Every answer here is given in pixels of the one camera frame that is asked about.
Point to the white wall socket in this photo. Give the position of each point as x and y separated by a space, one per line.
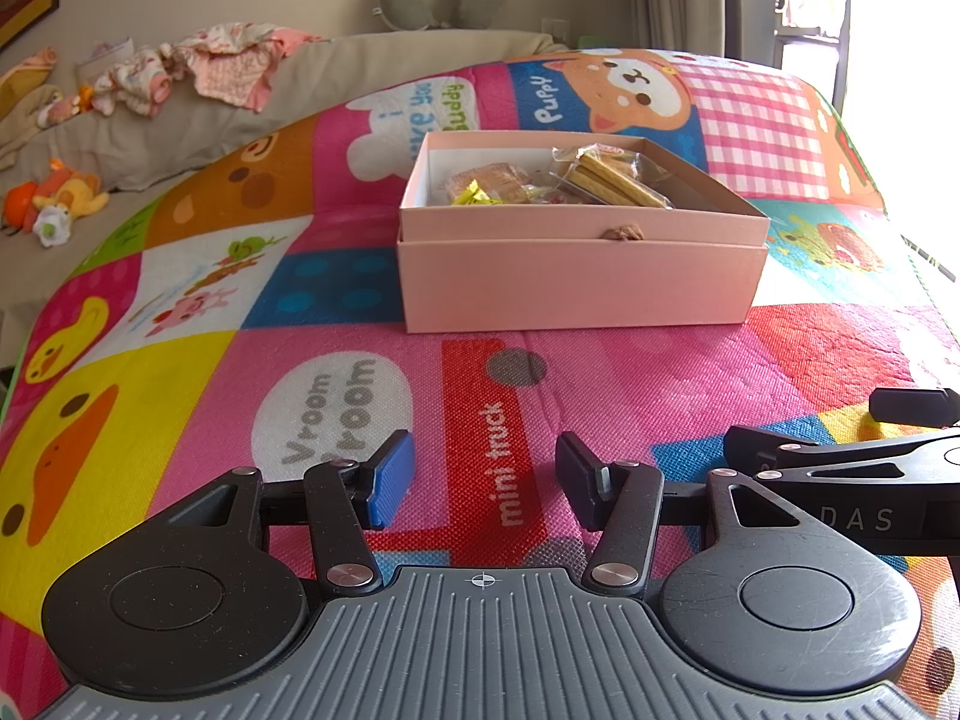
557 28

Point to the white green plush toy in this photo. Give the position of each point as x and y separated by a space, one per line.
52 229

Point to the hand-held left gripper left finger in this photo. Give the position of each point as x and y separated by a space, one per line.
390 480

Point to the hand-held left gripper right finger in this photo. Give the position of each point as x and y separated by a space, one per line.
577 476

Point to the orange yellow plush toy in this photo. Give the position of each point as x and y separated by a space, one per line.
75 191

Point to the small orange toy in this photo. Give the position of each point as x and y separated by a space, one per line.
86 97

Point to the bread packet with barcode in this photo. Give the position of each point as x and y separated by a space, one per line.
487 178

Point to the light green box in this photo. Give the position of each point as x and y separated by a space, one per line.
588 42

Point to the pink cardboard box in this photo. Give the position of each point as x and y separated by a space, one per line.
525 229

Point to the small yellow packet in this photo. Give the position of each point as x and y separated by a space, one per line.
472 195

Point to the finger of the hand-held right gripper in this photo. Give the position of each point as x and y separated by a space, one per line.
825 457
911 405

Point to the pink yellow cloth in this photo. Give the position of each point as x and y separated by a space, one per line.
30 71

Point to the white floral baby garment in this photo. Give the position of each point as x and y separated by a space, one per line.
142 82

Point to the clear biscuit packet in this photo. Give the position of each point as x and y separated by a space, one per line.
607 176

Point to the colourful printed play mat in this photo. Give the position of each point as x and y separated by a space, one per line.
675 382

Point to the pink floral garment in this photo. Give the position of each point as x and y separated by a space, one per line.
225 75

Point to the beige sofa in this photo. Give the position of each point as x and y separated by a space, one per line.
187 135

